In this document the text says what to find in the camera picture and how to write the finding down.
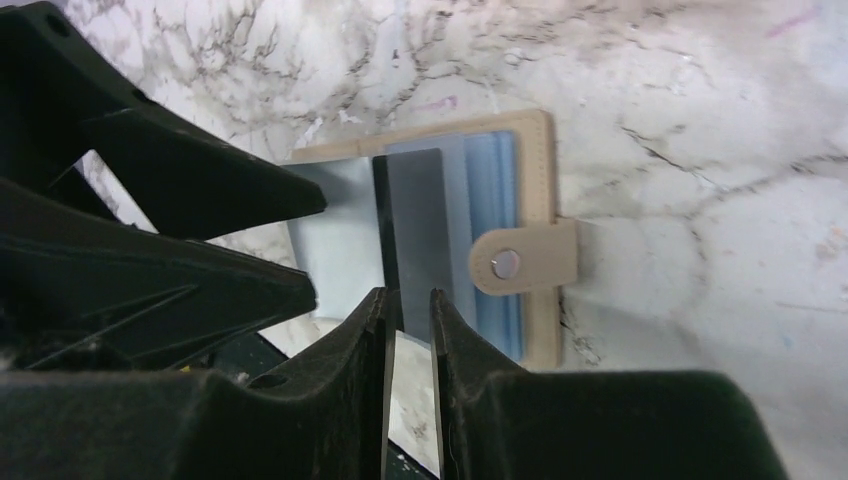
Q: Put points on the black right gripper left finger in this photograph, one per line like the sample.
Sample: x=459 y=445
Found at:
x=322 y=414

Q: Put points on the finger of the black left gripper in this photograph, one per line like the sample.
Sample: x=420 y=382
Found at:
x=79 y=292
x=61 y=99

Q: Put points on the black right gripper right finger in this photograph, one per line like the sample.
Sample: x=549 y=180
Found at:
x=497 y=420

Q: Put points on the grey black striped card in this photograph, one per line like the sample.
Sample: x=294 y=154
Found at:
x=413 y=232

